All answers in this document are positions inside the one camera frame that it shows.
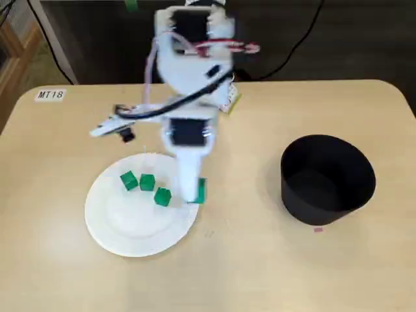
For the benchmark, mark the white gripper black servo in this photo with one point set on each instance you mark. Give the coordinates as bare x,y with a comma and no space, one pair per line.
189,132

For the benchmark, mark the green cube block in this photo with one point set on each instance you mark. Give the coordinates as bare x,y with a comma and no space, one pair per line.
162,197
128,180
202,191
147,182

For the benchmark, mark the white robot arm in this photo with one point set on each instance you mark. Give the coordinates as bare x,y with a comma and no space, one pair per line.
188,71

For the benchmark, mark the white paper plate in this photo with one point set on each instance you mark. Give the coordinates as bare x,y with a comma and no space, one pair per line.
136,227

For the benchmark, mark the black pot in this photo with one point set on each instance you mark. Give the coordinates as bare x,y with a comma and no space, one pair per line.
325,211

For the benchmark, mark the small pink tape mark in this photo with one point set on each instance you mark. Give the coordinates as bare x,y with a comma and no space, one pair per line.
318,230

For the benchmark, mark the white MT18 label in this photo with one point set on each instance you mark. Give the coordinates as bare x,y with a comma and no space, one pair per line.
50,95

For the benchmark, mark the green tape piece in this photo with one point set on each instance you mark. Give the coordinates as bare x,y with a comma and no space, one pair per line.
131,4

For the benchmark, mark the wooden shelf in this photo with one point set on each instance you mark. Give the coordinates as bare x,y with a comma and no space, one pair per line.
13,74

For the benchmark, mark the small wrist camera board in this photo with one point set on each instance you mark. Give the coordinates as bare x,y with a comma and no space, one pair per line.
126,135

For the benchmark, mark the green base plate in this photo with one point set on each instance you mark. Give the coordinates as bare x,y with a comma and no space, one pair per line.
236,102

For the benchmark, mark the white metal post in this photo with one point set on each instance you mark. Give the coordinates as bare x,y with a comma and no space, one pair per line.
58,48

